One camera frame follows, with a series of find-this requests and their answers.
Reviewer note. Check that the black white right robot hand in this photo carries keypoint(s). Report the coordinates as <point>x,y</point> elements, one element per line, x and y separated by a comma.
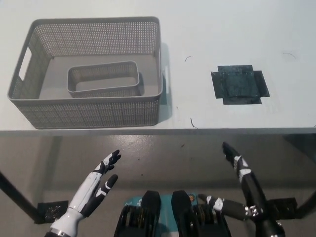
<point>251,190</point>

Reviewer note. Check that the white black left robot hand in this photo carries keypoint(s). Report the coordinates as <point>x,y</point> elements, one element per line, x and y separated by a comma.
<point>85,195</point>

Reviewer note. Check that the black table leg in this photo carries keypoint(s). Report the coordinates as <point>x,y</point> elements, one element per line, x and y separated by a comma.
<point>308,201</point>
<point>17,196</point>

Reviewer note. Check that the large grey perforated basket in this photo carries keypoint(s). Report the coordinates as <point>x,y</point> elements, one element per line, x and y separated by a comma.
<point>98,113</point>

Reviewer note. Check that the black teal robot body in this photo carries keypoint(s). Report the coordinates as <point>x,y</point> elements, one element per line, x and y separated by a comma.
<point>180,214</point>

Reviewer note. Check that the black tape patch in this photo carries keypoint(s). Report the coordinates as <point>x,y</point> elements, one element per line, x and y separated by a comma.
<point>239,85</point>

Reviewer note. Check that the small grey perforated basket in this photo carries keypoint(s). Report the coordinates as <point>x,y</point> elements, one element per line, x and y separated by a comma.
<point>103,90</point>

